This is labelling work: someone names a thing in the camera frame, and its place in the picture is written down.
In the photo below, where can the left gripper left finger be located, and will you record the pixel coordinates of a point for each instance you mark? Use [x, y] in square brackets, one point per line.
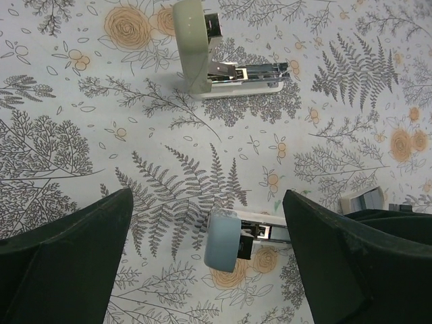
[64, 271]

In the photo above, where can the floral patterned table mat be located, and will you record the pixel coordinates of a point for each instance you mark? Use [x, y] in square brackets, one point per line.
[92, 100]

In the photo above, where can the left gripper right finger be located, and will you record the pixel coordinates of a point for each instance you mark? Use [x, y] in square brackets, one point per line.
[370, 266]

